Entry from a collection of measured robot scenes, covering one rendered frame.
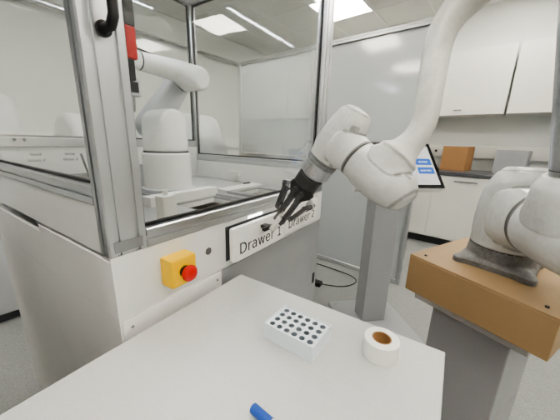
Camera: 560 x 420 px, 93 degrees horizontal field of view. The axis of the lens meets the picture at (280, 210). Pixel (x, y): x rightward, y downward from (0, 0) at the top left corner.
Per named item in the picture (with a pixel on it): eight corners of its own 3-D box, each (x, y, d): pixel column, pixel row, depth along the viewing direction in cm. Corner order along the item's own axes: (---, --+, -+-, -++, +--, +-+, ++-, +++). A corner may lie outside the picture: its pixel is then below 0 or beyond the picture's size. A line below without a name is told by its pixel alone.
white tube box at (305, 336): (330, 339, 59) (331, 325, 58) (312, 363, 53) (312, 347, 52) (284, 317, 66) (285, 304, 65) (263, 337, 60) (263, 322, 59)
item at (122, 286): (320, 217, 140) (322, 191, 136) (119, 321, 57) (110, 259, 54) (199, 194, 190) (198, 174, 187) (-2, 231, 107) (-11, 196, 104)
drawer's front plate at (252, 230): (284, 237, 105) (285, 210, 102) (233, 263, 82) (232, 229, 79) (280, 236, 106) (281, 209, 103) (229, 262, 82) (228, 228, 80)
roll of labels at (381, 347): (369, 367, 52) (372, 351, 51) (357, 342, 59) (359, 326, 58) (404, 367, 53) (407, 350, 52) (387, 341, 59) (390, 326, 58)
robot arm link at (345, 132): (301, 145, 72) (332, 177, 67) (336, 92, 64) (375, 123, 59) (322, 148, 80) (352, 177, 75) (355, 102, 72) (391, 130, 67)
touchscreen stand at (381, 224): (426, 350, 158) (460, 181, 133) (354, 357, 152) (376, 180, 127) (383, 302, 206) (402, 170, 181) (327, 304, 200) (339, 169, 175)
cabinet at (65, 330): (312, 343, 161) (322, 217, 141) (154, 557, 77) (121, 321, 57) (205, 292, 211) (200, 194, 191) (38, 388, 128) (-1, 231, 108)
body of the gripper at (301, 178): (327, 182, 79) (310, 204, 83) (307, 164, 81) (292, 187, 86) (317, 185, 73) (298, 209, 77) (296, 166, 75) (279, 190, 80)
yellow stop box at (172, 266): (198, 278, 68) (197, 252, 66) (174, 291, 62) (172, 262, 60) (186, 272, 71) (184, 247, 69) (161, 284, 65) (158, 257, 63)
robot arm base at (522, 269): (545, 262, 78) (552, 245, 76) (535, 287, 63) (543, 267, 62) (472, 242, 91) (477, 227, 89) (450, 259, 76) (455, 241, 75)
